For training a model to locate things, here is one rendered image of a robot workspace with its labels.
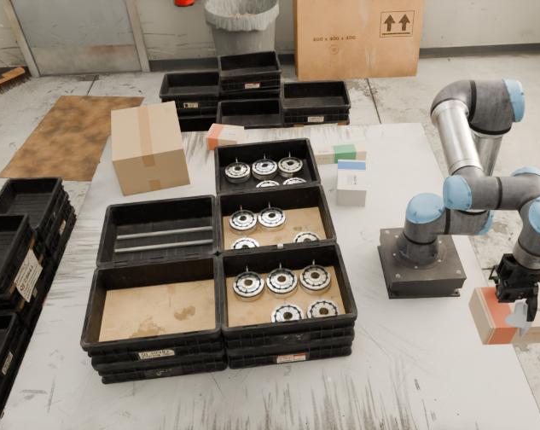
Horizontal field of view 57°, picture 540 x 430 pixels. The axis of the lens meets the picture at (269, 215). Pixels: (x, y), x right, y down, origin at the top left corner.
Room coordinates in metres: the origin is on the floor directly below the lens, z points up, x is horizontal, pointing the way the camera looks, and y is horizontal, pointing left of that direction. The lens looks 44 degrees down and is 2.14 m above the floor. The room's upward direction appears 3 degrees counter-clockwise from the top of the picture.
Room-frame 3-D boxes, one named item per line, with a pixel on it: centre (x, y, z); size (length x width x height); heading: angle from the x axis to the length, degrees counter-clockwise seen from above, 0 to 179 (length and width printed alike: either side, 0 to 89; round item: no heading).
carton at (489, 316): (0.69, -0.58, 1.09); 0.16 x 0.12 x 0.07; 88
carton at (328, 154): (1.85, -0.34, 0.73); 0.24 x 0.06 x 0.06; 92
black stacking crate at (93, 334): (0.93, 0.37, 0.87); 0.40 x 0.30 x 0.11; 94
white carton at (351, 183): (1.63, -0.36, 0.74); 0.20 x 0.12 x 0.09; 171
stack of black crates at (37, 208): (1.93, 1.26, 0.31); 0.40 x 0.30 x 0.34; 178
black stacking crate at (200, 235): (1.23, 0.39, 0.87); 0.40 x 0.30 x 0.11; 94
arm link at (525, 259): (0.69, -0.56, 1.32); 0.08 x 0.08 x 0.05
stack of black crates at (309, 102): (2.63, -0.32, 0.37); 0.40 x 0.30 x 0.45; 88
